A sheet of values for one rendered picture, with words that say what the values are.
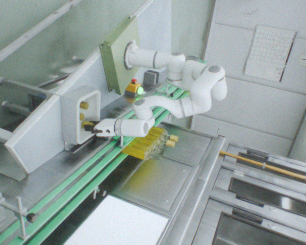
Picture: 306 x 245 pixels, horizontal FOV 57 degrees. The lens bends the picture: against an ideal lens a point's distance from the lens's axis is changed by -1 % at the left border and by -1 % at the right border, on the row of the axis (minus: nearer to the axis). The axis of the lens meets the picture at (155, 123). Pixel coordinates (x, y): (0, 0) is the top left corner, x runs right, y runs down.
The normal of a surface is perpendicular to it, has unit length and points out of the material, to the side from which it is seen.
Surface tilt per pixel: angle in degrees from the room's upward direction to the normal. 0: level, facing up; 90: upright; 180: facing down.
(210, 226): 90
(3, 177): 90
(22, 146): 0
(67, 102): 90
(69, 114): 90
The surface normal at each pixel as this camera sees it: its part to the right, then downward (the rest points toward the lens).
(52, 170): 0.11, -0.88
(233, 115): -0.39, 0.38
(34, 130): 0.92, 0.27
